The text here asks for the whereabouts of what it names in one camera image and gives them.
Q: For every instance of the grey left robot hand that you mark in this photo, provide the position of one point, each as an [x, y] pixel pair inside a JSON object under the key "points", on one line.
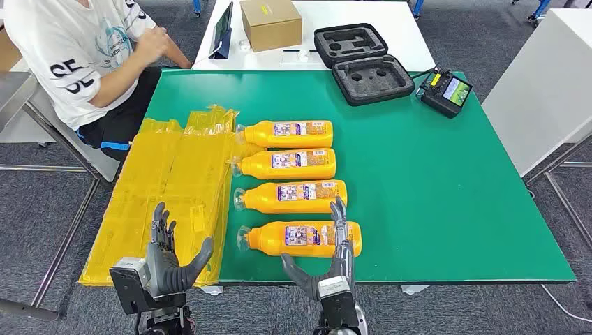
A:
{"points": [[159, 263]]}

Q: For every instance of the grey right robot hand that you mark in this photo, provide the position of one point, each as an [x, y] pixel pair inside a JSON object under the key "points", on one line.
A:
{"points": [[342, 263]]}

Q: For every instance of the person's right hand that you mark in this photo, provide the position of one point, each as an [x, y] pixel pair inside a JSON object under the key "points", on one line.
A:
{"points": [[152, 44]]}

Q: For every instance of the orange detergent bottle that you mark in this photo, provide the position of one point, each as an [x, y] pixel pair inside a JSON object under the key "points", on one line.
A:
{"points": [[259, 166], [268, 238], [259, 135], [263, 199]]}

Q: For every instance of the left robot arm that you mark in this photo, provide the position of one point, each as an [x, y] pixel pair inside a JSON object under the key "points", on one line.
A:
{"points": [[162, 319]]}

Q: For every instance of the white table foot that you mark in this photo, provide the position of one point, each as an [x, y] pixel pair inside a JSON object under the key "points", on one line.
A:
{"points": [[415, 289], [212, 290]]}

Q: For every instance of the dark blue tablet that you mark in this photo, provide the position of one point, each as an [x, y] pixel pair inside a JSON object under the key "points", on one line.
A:
{"points": [[222, 27]]}

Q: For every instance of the yellow film-wrapped cardboard sheet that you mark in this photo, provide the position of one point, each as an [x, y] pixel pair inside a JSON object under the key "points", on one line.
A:
{"points": [[152, 175]]}

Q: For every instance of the person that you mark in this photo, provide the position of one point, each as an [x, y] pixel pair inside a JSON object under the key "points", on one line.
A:
{"points": [[60, 46]]}

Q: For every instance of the white bench seat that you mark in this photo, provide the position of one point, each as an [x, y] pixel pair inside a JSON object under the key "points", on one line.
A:
{"points": [[104, 166]]}

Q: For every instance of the brown cardboard box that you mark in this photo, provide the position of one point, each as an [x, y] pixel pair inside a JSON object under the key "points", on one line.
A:
{"points": [[270, 23]]}

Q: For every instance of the brown cardboard carton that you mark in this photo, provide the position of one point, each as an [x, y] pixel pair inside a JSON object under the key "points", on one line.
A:
{"points": [[9, 51]]}

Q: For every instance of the black foam-lined case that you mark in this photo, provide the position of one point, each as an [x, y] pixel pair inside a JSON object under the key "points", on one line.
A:
{"points": [[397, 88]]}

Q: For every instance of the black remote controller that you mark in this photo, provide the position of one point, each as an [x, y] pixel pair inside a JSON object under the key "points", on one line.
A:
{"points": [[437, 99]]}

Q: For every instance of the white table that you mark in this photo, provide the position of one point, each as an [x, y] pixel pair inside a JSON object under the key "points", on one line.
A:
{"points": [[393, 27]]}

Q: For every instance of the white cabinet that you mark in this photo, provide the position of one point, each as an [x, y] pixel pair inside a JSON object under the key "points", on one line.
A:
{"points": [[532, 92]]}

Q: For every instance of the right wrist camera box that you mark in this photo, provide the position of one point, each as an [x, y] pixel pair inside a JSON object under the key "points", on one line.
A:
{"points": [[334, 286]]}

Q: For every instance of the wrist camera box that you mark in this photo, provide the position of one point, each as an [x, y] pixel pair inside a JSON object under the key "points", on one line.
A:
{"points": [[129, 270], [334, 286]]}

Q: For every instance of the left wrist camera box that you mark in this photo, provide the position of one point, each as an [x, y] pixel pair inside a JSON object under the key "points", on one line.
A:
{"points": [[129, 270]]}

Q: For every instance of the grey metal bench frame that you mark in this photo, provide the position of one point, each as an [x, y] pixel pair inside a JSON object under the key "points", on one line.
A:
{"points": [[66, 240]]}

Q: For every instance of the steel table frame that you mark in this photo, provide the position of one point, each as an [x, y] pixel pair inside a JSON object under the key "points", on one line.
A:
{"points": [[569, 209]]}

